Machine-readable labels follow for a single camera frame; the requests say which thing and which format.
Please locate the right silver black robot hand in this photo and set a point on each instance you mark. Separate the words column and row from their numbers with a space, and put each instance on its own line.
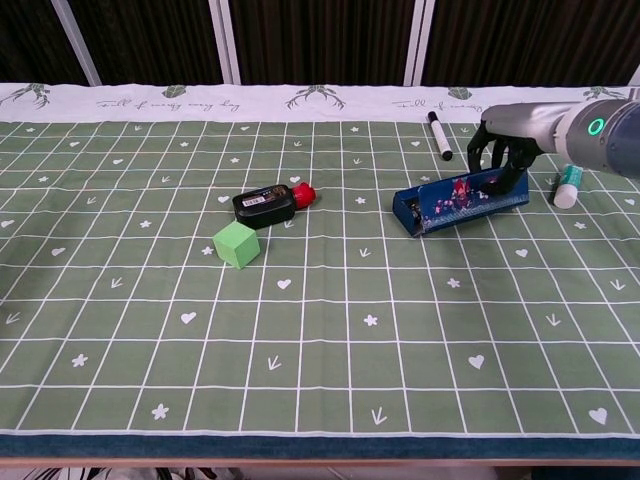
column 525, row 122

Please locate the grey glasses case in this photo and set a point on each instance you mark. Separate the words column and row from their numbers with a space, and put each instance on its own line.
column 450, row 210

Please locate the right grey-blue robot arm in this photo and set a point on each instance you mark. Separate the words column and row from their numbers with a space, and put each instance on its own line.
column 615, row 135

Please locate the white green glue stick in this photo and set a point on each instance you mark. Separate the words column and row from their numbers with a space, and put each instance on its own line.
column 567, row 187

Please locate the white marker with black cap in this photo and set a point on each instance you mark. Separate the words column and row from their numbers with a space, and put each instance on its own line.
column 440, row 137

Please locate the black red small device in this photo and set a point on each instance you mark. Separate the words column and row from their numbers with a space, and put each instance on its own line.
column 265, row 205

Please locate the green cube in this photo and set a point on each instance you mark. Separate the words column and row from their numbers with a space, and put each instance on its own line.
column 236, row 245

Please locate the green grid tablecloth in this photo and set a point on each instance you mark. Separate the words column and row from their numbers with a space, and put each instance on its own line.
column 150, row 325

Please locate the white partition post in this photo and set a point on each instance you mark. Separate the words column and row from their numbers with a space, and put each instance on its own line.
column 225, row 45
column 417, row 45
column 77, row 45
column 635, row 75

